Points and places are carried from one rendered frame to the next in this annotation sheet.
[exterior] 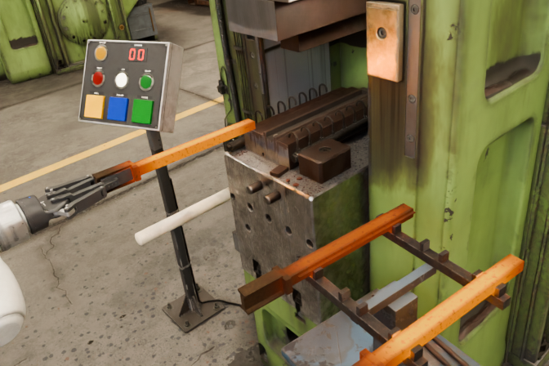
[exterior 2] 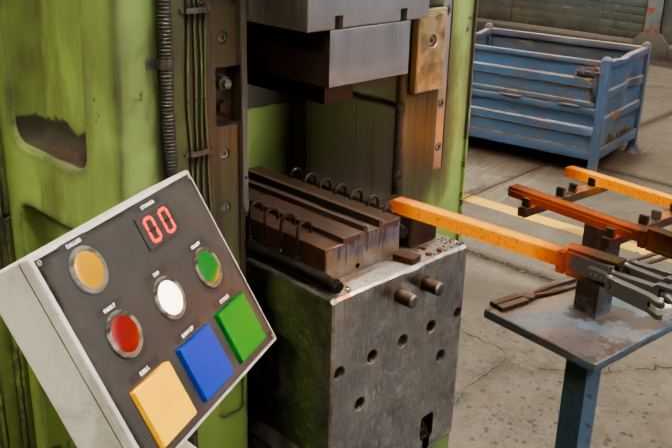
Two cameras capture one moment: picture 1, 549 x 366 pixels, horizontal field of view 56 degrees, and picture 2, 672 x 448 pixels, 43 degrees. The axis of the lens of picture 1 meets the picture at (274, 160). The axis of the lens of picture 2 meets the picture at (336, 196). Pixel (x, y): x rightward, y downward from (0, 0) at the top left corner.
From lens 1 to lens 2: 2.11 m
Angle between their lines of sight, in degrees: 87
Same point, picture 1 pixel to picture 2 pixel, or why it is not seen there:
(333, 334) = (562, 334)
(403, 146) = (432, 160)
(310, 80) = not seen: hidden behind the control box
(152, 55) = (181, 209)
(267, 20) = (398, 48)
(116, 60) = (130, 263)
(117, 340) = not seen: outside the picture
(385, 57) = (434, 65)
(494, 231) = not seen: hidden behind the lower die
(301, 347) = (588, 352)
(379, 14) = (432, 20)
